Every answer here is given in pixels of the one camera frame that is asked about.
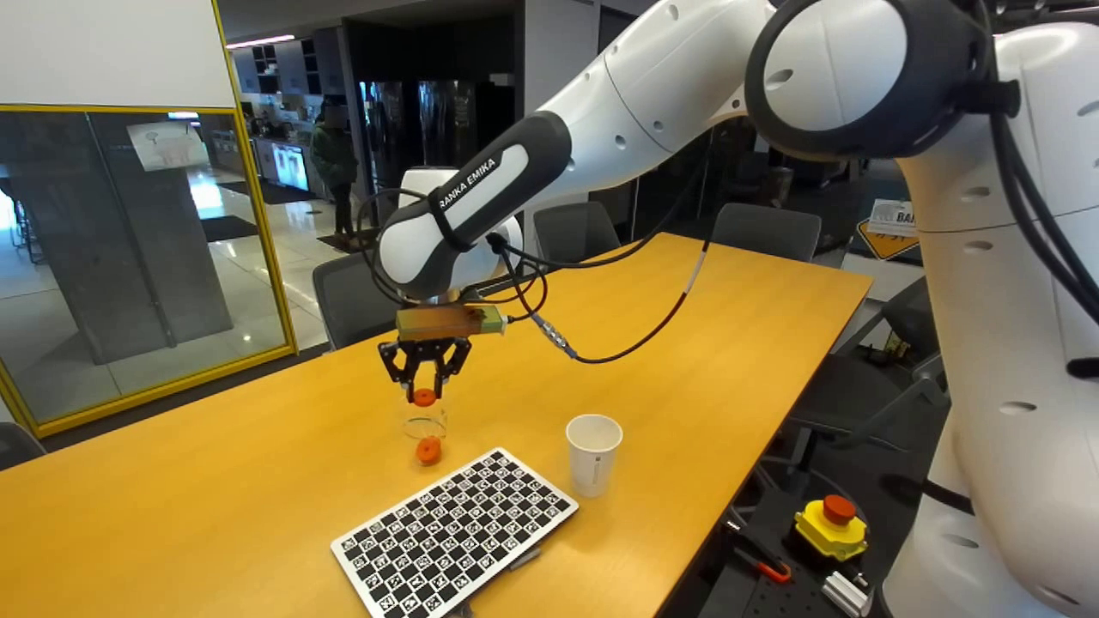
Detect orange handled tool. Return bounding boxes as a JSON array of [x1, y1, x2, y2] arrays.
[[732, 543, 792, 588]]

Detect yellow emergency stop button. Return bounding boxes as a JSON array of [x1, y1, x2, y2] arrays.
[[792, 496, 870, 565]]

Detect round orange block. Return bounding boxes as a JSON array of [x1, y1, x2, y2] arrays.
[[415, 438, 441, 469], [412, 390, 439, 409]]

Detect checkered marker board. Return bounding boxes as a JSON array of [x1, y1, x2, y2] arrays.
[[329, 448, 575, 618]]

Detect clear plastic cup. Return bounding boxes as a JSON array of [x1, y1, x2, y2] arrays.
[[401, 406, 447, 458]]

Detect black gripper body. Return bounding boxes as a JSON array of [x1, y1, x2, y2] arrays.
[[378, 342, 471, 377]]

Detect grey office chair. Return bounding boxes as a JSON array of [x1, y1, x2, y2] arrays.
[[312, 256, 393, 348], [713, 204, 819, 263], [534, 204, 617, 266]]

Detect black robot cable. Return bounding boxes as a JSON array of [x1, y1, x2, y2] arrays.
[[358, 169, 717, 367]]

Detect yellow warning sign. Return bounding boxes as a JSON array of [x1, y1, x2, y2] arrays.
[[855, 198, 915, 258]]

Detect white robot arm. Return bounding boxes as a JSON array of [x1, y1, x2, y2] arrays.
[[378, 0, 1099, 618]]

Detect white paper cup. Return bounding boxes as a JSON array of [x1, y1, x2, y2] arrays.
[[564, 411, 623, 498]]

